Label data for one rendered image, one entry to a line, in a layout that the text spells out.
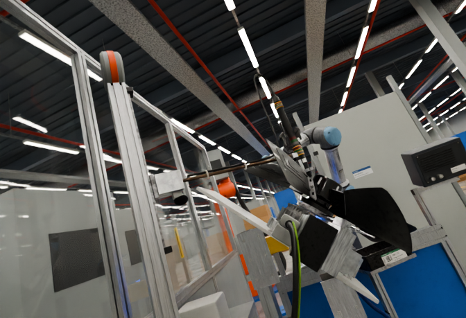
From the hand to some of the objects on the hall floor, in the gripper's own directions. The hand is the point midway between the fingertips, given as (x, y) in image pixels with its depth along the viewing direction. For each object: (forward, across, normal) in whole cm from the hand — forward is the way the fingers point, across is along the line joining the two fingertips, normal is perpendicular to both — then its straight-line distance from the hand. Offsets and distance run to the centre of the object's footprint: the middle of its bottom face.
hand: (289, 129), depth 121 cm
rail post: (-39, +32, -151) cm, 159 cm away
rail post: (-39, -54, -150) cm, 164 cm away
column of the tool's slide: (+38, +58, -151) cm, 166 cm away
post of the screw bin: (-21, -12, -151) cm, 153 cm away
